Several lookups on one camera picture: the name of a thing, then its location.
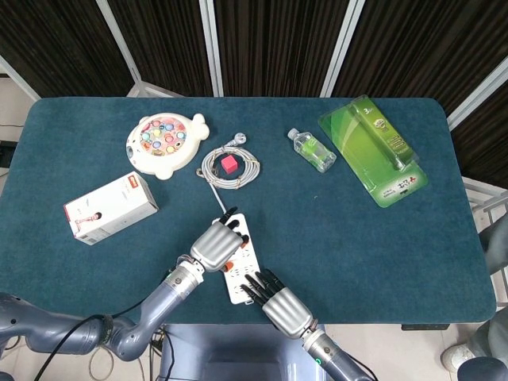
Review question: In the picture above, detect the white power strip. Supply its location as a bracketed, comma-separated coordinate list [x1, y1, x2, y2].
[211, 213, 265, 306]

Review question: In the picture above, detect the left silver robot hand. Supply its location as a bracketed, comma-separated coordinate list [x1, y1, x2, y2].
[189, 205, 250, 274]

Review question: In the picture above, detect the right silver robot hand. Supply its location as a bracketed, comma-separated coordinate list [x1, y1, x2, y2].
[239, 268, 318, 341]

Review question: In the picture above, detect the teal table cloth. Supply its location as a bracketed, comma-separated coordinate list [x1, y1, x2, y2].
[0, 97, 499, 325]

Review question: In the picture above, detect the grey coiled power cable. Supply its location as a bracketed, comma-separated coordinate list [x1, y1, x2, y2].
[195, 133, 263, 217]

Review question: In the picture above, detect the black floor device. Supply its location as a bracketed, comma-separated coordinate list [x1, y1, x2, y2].
[0, 139, 16, 168]

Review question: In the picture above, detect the grey trouser leg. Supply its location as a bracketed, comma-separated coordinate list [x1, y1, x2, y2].
[478, 217, 508, 275]
[456, 317, 508, 381]

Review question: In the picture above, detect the white fishing game toy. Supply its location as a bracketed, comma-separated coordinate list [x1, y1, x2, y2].
[125, 112, 210, 181]

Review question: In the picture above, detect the green blister package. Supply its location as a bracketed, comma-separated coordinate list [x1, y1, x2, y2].
[317, 94, 429, 210]

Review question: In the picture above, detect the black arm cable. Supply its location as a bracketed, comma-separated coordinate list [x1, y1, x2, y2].
[37, 273, 174, 381]

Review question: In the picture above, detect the black floor cable tangle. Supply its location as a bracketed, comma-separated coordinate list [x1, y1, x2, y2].
[147, 327, 176, 381]

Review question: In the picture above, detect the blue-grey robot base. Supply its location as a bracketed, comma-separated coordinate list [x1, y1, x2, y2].
[158, 323, 333, 381]

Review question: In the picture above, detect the dark folding screen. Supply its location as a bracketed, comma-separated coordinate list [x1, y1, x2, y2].
[0, 0, 508, 179]

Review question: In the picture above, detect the white shoe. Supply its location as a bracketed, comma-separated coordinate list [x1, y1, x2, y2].
[441, 343, 474, 372]

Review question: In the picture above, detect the white metal rack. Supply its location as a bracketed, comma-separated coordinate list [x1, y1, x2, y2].
[462, 176, 508, 239]

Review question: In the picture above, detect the white cardboard product box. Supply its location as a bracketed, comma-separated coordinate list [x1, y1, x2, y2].
[63, 171, 160, 246]

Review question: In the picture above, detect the black table bracket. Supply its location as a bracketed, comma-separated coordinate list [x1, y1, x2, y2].
[400, 324, 451, 332]

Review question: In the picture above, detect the clear plastic water bottle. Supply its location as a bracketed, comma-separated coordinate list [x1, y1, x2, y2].
[287, 127, 337, 174]

